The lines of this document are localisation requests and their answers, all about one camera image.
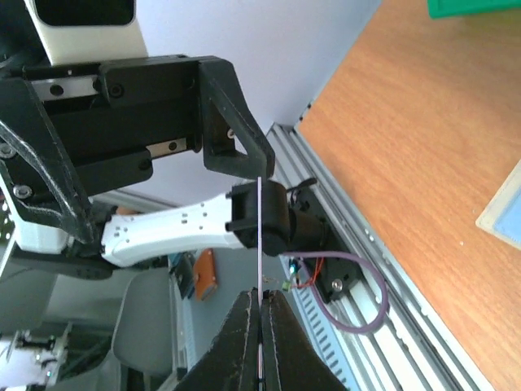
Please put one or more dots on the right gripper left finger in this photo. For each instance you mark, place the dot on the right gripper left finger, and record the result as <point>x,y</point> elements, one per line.
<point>231,362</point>

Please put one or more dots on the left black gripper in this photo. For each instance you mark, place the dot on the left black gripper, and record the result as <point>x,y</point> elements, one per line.
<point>89,128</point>

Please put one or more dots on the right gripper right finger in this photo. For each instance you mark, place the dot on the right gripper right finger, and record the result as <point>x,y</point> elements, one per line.
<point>290,361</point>

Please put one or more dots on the white card holder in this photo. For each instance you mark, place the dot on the white card holder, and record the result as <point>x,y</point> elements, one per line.
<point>501,217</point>

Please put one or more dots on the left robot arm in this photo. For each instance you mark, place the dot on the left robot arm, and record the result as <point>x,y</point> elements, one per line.
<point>228,220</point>

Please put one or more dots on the orange object in background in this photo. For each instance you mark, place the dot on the orange object in background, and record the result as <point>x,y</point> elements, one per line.
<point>205,278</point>

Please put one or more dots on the left circuit board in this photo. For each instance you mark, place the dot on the left circuit board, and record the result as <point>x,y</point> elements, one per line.
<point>294,281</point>

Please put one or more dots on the grey office chair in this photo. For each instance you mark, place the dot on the grey office chair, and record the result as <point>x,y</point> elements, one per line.
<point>141,354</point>

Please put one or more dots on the green two-compartment tray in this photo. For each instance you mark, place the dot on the green two-compartment tray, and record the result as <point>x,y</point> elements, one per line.
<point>448,8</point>

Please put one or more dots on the slotted cable duct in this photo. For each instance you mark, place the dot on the slotted cable duct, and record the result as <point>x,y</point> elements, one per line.
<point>323,338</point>

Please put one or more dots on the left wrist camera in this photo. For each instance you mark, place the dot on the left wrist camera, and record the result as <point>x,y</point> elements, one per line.
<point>88,44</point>

